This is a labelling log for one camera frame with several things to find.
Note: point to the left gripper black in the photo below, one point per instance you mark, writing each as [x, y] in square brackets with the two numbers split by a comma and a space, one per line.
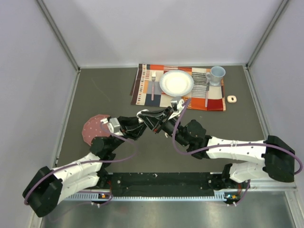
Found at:
[131, 127]

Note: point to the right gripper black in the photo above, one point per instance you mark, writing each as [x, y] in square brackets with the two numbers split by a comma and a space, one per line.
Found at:
[153, 122]

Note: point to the beige square ring object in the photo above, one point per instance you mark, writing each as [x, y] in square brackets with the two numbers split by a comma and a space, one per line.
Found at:
[231, 99]

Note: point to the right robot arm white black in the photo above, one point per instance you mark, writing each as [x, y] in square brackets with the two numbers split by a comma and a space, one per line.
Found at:
[266, 158]

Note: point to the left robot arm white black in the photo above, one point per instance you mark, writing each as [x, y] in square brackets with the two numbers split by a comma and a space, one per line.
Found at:
[51, 186]

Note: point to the patterned orange placemat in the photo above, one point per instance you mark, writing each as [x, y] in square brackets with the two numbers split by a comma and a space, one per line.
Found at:
[157, 85]

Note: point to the pink polka dot plate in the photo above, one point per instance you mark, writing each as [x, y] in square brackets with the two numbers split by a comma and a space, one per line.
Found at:
[92, 129]

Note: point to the white round plate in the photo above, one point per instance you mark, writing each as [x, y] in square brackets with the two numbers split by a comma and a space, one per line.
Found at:
[176, 83]

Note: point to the light blue mug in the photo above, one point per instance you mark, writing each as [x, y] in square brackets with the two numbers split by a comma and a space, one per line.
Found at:
[215, 75]

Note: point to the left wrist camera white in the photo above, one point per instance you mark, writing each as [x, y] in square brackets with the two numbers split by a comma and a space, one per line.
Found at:
[111, 126]

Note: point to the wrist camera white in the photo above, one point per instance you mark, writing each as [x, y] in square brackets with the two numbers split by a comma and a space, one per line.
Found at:
[111, 126]
[178, 105]

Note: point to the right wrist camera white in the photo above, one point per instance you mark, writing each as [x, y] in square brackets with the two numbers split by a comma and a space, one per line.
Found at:
[178, 105]

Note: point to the pink handled fork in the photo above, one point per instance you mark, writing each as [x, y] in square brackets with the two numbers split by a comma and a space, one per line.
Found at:
[153, 84]

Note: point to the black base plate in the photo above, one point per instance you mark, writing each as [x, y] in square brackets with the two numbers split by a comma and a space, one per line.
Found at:
[183, 184]

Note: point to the pink handled knife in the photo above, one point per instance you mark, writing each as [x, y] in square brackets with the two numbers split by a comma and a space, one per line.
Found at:
[207, 94]

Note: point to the grey cable duct rail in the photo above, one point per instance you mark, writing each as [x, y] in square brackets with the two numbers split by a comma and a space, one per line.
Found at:
[97, 197]

